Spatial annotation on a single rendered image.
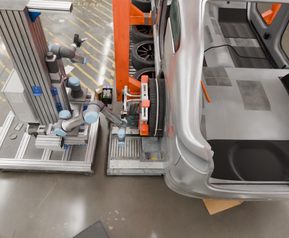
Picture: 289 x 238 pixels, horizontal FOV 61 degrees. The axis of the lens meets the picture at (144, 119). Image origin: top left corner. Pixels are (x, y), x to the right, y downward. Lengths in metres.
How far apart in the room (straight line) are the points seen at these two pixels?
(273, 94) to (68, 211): 2.73
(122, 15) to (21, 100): 1.29
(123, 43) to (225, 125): 1.39
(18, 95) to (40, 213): 1.40
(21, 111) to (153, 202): 1.83
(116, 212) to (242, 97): 1.96
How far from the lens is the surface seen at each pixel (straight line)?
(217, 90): 2.92
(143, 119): 2.56
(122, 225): 3.07
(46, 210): 3.26
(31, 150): 3.44
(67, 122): 2.43
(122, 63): 2.89
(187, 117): 1.73
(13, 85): 2.73
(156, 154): 3.29
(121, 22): 2.61
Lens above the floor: 2.96
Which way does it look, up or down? 51 degrees down
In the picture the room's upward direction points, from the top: 5 degrees clockwise
